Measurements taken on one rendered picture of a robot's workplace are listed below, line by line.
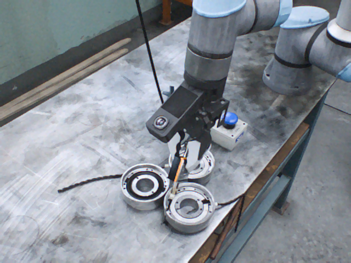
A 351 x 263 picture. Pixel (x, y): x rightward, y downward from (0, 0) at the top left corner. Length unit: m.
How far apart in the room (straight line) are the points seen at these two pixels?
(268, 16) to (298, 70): 0.51
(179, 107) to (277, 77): 0.57
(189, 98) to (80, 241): 0.36
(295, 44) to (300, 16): 0.07
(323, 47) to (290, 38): 0.10
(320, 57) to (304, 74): 0.12
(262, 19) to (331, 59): 0.43
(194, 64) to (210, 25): 0.07
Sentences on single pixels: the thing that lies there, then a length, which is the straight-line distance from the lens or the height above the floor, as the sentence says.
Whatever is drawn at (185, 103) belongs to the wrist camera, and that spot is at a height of 1.08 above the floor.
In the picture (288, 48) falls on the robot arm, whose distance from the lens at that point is 1.09.
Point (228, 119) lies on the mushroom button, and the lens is 0.90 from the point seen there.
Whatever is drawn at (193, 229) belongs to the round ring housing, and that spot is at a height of 0.82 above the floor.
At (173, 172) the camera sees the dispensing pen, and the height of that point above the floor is 0.91.
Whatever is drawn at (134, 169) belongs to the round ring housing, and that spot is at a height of 0.83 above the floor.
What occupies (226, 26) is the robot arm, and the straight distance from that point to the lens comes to 0.56.
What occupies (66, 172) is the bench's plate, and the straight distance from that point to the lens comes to 0.89.
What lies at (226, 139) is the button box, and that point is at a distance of 0.91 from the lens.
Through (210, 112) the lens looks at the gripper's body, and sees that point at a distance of 0.64.
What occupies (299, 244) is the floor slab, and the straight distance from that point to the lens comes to 1.79.
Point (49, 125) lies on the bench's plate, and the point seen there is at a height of 0.80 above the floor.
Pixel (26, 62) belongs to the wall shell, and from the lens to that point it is 2.52.
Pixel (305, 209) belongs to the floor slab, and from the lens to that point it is 1.91.
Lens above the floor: 1.46
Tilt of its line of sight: 43 degrees down
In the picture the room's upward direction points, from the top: 2 degrees clockwise
